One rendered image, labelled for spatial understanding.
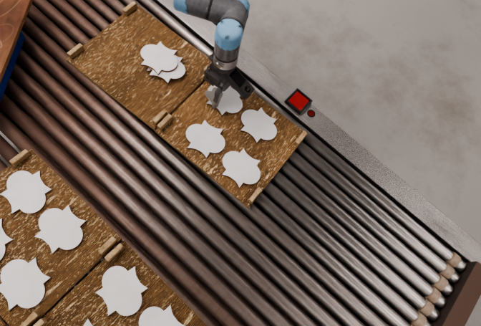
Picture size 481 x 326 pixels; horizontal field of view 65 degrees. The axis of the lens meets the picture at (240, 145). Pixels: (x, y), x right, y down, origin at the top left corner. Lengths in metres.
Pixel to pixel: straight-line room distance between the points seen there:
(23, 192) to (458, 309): 1.39
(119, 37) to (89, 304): 0.91
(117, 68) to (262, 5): 1.72
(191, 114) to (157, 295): 0.59
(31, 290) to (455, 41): 3.16
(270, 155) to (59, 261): 0.73
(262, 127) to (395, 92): 1.69
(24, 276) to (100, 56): 0.75
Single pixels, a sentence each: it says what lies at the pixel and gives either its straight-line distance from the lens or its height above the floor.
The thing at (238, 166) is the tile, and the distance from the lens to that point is 1.27.
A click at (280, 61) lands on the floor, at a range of 2.69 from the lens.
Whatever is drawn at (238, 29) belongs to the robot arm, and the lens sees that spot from 1.09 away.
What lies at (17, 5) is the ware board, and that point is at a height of 1.04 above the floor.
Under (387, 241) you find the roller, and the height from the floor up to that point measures 0.91.
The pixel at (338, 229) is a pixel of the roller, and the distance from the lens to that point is 1.33.
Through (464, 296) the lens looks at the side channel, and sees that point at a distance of 1.48.
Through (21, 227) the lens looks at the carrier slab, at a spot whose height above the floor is 0.94.
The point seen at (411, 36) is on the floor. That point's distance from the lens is 3.26.
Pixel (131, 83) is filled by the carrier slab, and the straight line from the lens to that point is 1.41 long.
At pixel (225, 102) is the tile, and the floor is 0.95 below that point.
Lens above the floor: 2.13
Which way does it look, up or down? 66 degrees down
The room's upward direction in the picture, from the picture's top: 21 degrees clockwise
